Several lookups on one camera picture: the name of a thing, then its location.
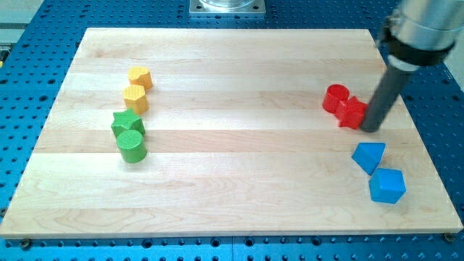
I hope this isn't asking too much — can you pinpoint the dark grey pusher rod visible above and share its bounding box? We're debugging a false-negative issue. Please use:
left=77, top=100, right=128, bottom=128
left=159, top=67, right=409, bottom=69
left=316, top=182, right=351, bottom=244
left=360, top=65, right=414, bottom=133

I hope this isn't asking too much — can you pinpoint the red star block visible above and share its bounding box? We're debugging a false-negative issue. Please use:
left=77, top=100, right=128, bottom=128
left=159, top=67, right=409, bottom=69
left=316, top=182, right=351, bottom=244
left=335, top=96, right=368, bottom=130

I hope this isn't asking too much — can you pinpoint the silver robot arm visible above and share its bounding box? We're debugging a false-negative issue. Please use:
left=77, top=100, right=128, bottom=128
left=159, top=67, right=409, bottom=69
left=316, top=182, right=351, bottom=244
left=360, top=0, right=463, bottom=133

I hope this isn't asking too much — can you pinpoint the green star block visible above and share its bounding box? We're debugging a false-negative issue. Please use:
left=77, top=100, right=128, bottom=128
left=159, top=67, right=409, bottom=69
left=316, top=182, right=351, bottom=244
left=111, top=109, right=146, bottom=138

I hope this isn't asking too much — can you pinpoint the red cylinder block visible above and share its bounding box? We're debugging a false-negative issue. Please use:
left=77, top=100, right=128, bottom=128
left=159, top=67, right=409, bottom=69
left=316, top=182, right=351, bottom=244
left=322, top=84, right=349, bottom=114

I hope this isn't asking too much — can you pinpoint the blue triangle block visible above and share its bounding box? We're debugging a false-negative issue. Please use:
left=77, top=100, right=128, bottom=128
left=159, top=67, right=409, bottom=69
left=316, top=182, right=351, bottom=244
left=352, top=142, right=386, bottom=175

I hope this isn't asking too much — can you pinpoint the blue cube block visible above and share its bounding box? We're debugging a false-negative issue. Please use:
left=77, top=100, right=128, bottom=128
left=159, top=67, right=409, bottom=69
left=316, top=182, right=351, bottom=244
left=369, top=168, right=407, bottom=204

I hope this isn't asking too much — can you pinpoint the light wooden board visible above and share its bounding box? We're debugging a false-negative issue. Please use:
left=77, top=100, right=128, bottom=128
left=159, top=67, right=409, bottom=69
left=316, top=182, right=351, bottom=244
left=1, top=28, right=463, bottom=239

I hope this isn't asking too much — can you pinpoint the yellow heart block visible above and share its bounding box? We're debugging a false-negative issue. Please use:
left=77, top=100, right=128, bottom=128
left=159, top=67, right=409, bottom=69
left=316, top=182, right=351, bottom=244
left=128, top=66, right=153, bottom=90

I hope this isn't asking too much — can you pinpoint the yellow hexagon block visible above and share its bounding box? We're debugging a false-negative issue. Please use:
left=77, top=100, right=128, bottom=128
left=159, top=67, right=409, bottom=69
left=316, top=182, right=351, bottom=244
left=123, top=85, right=149, bottom=115

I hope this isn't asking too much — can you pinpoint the green cylinder block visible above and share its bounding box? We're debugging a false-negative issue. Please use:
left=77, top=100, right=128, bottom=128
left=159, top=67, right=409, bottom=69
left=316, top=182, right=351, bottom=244
left=117, top=130, right=147, bottom=163

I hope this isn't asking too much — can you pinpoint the blue perforated metal base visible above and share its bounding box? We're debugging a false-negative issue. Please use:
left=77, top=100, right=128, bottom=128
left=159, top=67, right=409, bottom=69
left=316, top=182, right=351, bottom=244
left=1, top=1, right=463, bottom=260

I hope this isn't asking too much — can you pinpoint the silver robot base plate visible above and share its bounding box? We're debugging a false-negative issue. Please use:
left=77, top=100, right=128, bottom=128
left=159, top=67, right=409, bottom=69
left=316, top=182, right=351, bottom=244
left=189, top=0, right=266, bottom=16

